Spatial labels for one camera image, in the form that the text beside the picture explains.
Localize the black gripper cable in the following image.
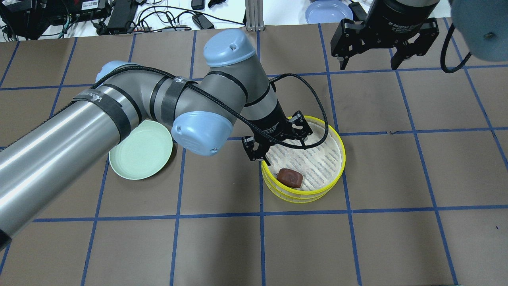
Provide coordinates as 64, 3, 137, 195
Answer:
91, 66, 329, 149

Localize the blue plate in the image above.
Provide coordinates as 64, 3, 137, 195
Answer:
305, 0, 354, 24

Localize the yellow steamer basket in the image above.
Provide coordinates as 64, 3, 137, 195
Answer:
261, 126, 346, 203

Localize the light green plate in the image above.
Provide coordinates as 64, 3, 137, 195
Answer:
108, 120, 173, 180

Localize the aluminium frame post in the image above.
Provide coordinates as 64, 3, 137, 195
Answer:
245, 0, 265, 31

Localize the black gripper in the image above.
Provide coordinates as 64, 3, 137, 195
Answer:
242, 101, 314, 162

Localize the brown bun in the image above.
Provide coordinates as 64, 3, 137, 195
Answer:
276, 168, 304, 189

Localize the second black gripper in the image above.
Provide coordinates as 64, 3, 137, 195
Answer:
330, 0, 439, 71

